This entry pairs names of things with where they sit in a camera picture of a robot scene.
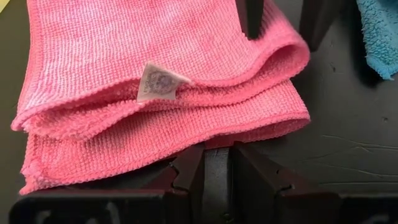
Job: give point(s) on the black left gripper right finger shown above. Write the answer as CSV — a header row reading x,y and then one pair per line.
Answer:
x,y
252,186

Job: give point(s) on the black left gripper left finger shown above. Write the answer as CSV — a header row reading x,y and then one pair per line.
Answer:
x,y
194,174

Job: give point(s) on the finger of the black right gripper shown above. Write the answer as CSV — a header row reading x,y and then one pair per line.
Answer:
x,y
250,18
317,21

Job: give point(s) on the teal microfiber towel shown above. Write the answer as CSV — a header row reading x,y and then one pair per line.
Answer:
x,y
379,31

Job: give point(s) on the pink microfiber towel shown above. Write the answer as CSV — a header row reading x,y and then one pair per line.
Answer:
x,y
140,46

